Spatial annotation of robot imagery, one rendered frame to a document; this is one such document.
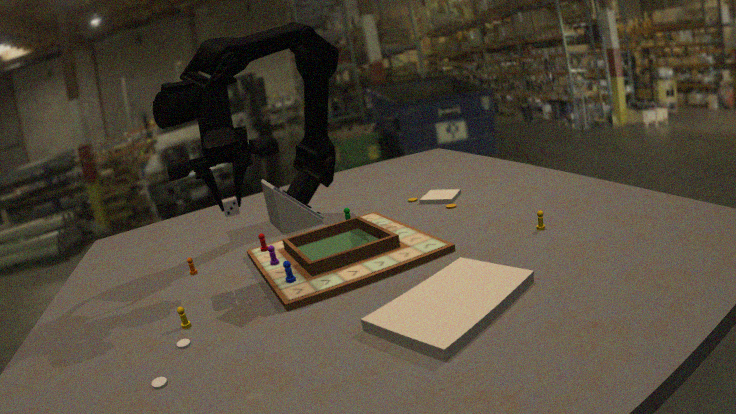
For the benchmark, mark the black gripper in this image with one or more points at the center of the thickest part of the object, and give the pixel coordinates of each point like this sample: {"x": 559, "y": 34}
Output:
{"x": 262, "y": 146}

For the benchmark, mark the orange game pawn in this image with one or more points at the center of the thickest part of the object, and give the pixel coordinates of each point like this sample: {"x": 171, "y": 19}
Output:
{"x": 191, "y": 265}

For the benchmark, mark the purple pawn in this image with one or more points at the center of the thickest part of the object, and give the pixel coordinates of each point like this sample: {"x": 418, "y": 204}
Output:
{"x": 274, "y": 260}

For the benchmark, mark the white die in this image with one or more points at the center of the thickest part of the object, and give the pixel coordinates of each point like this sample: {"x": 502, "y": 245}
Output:
{"x": 231, "y": 206}

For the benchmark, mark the blue pawn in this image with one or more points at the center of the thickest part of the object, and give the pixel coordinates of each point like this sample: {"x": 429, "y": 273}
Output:
{"x": 290, "y": 278}

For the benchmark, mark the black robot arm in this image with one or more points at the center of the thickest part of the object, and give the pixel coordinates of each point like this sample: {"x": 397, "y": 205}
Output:
{"x": 222, "y": 58}

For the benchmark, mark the red pawn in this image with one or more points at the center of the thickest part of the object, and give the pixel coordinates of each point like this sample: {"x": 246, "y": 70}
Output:
{"x": 263, "y": 244}

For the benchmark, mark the white flat disc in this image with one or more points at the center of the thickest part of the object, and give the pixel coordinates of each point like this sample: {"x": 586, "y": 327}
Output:
{"x": 184, "y": 343}
{"x": 159, "y": 383}

